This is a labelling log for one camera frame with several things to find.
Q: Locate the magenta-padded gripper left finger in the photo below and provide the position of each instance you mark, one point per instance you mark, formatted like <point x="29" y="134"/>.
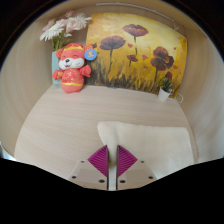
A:
<point x="93" y="170"/>

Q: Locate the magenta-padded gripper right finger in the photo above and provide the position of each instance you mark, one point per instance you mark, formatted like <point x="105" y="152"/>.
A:
<point x="131" y="170"/>

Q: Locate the cream white towel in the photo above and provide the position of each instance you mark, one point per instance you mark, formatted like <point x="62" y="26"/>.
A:
<point x="153" y="146"/>

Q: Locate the small plant in white pot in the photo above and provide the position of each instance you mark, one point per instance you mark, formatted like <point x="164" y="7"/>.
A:
<point x="164" y="94"/>

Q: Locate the red plush mouse toy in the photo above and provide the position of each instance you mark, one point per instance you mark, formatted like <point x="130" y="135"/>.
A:
<point x="71" y="73"/>

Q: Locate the teal flower vase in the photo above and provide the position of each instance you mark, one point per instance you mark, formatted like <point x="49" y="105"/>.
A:
<point x="55" y="66"/>

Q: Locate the yellow poppy flower painting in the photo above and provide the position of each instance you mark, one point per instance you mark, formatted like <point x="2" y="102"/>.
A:
<point x="133" y="50"/>

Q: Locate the white and pink flower bouquet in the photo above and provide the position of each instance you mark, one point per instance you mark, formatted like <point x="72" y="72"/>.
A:
<point x="63" y="30"/>

